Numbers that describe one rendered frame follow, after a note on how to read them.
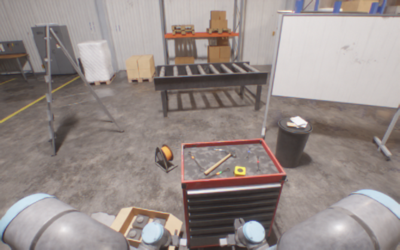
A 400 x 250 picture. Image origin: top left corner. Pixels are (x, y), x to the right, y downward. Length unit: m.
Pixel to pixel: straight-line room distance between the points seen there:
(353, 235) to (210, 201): 1.12
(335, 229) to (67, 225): 0.50
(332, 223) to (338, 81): 3.18
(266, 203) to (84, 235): 1.35
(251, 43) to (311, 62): 6.25
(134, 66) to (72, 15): 3.75
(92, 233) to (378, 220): 0.55
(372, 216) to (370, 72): 3.22
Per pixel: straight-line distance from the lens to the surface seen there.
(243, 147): 1.75
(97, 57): 7.40
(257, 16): 9.48
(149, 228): 1.01
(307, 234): 0.47
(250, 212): 1.67
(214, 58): 8.05
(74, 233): 0.47
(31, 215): 0.53
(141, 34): 9.11
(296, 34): 3.35
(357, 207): 0.52
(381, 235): 0.52
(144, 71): 7.14
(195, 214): 1.56
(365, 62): 3.59
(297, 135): 2.77
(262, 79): 4.53
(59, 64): 9.88
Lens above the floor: 1.89
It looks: 28 degrees down
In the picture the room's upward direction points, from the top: 1 degrees counter-clockwise
